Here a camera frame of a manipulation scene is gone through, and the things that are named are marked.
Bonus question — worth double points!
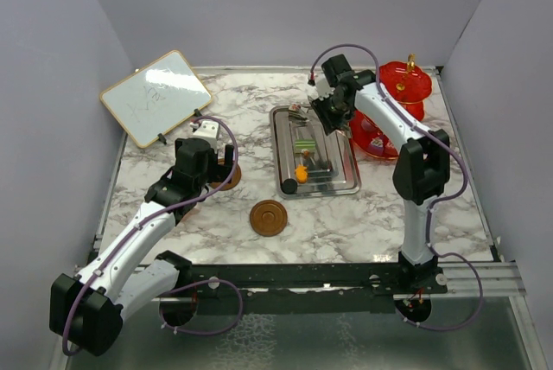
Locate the black round cookie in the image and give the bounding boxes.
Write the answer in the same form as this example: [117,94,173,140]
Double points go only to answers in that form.
[281,178,298,195]

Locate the metal tongs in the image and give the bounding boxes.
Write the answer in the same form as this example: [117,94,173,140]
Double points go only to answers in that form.
[287,104,352,139]

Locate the whiteboard with yellow frame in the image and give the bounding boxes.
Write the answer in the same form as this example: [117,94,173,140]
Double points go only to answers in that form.
[99,50,213,149]

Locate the orange fish-shaped pastry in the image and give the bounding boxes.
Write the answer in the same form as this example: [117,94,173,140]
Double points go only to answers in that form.
[295,164,308,184]

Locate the stainless steel tray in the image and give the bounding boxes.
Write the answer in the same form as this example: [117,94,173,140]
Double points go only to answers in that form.
[270,105,361,199]

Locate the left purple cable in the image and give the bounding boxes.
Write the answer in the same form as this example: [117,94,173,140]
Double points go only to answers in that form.
[62,115,245,356]

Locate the red three-tier cake stand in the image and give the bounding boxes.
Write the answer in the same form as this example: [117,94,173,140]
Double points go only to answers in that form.
[350,54,433,160]

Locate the brown wooden coaster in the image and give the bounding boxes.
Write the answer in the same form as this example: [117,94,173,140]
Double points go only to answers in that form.
[250,200,288,237]
[209,158,242,191]

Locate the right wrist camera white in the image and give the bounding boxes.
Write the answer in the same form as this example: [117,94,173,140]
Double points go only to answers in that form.
[308,77,333,102]

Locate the green layered cake slice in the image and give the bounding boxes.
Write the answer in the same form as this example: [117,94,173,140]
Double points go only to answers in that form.
[293,139,317,157]

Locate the black mounting rail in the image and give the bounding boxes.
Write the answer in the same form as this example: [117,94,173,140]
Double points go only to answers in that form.
[162,263,447,316]

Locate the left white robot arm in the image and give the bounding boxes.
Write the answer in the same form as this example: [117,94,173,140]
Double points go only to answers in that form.
[49,137,238,357]

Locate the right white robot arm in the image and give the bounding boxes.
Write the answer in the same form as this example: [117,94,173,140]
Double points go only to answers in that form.
[308,54,450,293]

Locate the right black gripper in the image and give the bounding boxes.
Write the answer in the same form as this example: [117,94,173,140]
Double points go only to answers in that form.
[311,90,354,136]

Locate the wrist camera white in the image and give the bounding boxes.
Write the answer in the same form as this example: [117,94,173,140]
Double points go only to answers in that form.
[190,119,220,150]
[308,77,333,102]

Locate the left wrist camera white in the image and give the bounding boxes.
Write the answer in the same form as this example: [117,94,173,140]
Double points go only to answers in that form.
[190,119,220,150]

